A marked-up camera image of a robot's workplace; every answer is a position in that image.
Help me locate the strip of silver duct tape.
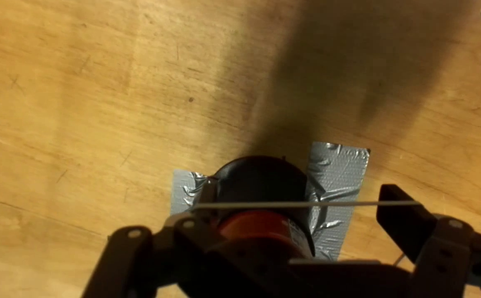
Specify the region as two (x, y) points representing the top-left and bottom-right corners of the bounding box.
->
(305, 141), (371, 262)
(170, 168), (218, 216)

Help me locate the jar with black lid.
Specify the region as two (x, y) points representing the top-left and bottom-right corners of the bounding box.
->
(207, 155), (317, 265)

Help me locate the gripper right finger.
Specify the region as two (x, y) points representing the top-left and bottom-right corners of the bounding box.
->
(375, 184), (481, 298)

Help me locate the thin pale rubber band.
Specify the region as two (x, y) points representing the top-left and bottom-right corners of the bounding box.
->
(190, 200), (423, 209)

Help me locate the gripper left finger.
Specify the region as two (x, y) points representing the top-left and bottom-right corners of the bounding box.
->
(81, 177), (225, 298)

